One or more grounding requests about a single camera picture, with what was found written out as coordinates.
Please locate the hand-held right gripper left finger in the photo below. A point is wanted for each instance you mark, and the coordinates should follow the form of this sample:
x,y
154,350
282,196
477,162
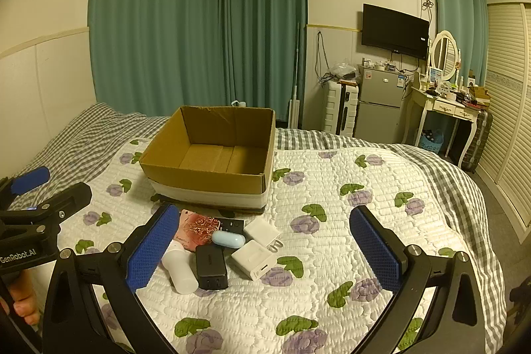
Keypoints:
x,y
151,250

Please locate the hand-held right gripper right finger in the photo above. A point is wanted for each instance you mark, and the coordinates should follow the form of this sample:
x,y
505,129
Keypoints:
x,y
375,250

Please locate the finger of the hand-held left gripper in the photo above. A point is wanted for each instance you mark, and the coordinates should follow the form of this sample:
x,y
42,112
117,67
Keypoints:
x,y
29,177
66,199

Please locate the white plastic bottle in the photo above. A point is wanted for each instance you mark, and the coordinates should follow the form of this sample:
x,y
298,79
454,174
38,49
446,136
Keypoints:
x,y
178,269

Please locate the pink patterned wallet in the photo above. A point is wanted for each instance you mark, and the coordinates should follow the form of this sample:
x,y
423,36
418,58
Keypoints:
x,y
194,231

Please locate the black power adapter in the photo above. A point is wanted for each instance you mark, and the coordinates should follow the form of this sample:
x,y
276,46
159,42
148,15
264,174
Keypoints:
x,y
211,267

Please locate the light blue earbud case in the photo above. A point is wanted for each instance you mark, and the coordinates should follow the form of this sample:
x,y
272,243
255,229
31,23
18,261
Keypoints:
x,y
228,238

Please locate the black remote control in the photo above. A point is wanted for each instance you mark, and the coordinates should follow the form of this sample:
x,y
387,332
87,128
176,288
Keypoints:
x,y
232,225

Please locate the white cube plug charger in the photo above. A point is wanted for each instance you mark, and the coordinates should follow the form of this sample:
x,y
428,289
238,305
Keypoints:
x,y
259,231

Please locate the person's left hand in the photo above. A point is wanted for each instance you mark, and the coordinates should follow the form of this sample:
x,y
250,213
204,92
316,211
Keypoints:
x,y
23,296

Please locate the white floral quilt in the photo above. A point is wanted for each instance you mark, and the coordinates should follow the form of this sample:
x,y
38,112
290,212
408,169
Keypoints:
x,y
315,180

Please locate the blue plastic basket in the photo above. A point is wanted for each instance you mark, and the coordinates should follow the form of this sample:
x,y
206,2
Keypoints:
x,y
431,141

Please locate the grey refrigerator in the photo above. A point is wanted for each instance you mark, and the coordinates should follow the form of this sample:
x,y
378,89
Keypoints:
x,y
379,105

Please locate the white ribbed suitcase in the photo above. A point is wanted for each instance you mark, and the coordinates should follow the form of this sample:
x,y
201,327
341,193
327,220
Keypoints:
x,y
340,109

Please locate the dark suitcase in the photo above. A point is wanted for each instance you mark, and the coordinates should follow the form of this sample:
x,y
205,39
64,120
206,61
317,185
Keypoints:
x,y
479,142

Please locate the white dressing table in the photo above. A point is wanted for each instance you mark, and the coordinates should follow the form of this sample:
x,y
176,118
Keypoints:
x,y
439,103

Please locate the large clear water bottle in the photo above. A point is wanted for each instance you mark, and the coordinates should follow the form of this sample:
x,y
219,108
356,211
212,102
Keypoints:
x,y
237,104

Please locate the white flat mop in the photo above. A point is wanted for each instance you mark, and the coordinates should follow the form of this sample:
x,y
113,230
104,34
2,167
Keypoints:
x,y
295,88

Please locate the clear plastic bag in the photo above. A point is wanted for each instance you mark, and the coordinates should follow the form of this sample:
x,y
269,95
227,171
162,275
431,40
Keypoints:
x,y
342,70

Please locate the small brown cardboard box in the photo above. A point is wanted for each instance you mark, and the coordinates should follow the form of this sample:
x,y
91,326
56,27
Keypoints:
x,y
479,95

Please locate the white louvred wardrobe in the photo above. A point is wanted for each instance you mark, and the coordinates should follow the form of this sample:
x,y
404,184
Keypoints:
x,y
510,109

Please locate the wide green curtain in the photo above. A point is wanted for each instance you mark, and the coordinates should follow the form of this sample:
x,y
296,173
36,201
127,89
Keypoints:
x,y
265,30
153,18

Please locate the oval white framed mirror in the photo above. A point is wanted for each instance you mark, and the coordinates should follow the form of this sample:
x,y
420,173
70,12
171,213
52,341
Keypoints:
x,y
444,51

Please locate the narrow light green curtain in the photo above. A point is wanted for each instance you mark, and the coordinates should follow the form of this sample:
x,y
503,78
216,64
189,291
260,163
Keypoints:
x,y
456,14

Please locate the small picture frame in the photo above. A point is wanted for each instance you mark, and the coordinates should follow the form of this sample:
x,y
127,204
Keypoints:
x,y
435,75

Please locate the black wall television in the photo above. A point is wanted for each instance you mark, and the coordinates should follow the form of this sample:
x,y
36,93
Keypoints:
x,y
394,30

